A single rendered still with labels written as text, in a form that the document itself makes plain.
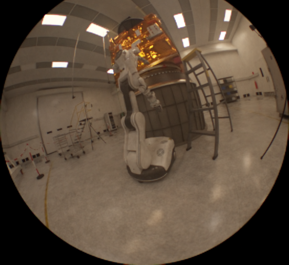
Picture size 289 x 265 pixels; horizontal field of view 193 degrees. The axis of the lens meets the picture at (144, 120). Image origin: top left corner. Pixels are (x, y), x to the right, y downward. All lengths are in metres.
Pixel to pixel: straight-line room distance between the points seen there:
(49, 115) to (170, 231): 8.60
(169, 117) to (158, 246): 1.67
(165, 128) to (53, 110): 8.30
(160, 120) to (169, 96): 0.47
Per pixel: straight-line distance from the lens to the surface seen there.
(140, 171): 0.90
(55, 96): 9.00
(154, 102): 0.86
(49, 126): 8.32
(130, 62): 0.82
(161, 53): 2.09
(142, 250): 0.76
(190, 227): 0.74
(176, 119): 1.62
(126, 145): 0.91
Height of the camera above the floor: 0.73
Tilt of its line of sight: 4 degrees down
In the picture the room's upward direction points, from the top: 16 degrees counter-clockwise
